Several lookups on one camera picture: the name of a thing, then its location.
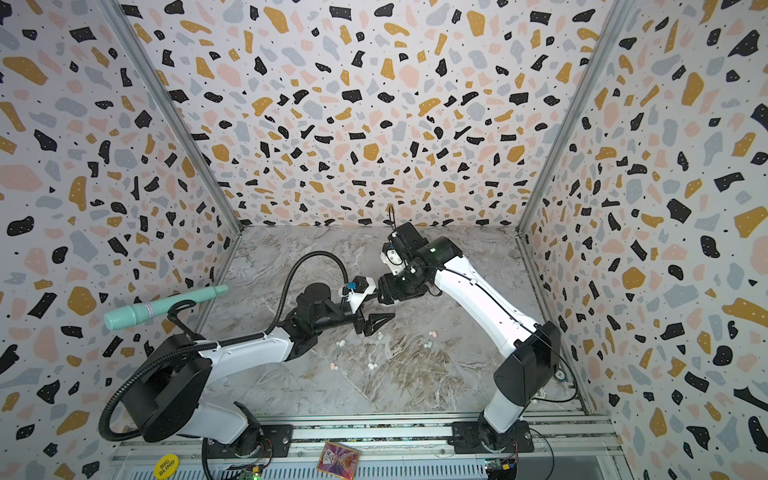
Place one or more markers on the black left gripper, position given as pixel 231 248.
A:
pixel 371 327

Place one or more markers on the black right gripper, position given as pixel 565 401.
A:
pixel 396 240

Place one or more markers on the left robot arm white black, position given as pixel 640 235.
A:
pixel 164 397

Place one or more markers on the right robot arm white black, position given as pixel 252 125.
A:
pixel 530 349

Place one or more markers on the colourful card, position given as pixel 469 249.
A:
pixel 339 461

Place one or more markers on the yellow round sticker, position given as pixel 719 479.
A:
pixel 166 467

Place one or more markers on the mint green microphone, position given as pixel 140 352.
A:
pixel 132 315

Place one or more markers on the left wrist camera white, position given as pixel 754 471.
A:
pixel 359 290

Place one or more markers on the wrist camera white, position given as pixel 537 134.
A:
pixel 392 259
pixel 359 290

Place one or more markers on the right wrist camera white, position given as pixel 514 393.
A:
pixel 392 259

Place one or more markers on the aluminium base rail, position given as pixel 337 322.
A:
pixel 556 445

